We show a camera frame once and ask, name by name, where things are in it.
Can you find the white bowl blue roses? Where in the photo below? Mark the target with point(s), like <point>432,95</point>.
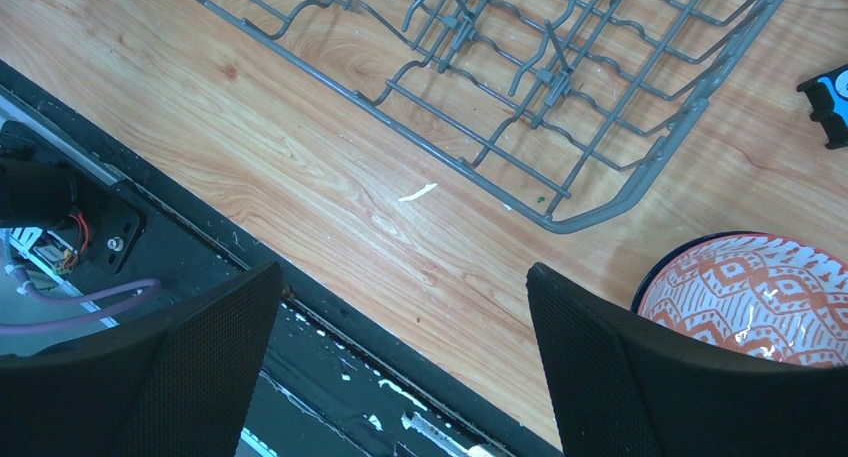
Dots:
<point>664,261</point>

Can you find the blue white zigzag bowl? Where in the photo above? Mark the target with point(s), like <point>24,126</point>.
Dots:
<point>765,296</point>

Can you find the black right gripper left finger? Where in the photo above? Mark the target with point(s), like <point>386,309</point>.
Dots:
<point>175,382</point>

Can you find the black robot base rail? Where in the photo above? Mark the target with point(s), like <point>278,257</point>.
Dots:
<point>333,382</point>

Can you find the black blue owl block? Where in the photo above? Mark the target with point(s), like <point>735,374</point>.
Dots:
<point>827,94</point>

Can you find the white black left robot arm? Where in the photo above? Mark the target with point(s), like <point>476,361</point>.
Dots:
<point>34,194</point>

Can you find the grey wire dish rack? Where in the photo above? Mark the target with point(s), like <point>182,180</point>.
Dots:
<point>566,111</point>

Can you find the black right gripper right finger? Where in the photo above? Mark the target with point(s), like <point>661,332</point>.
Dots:
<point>621,385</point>

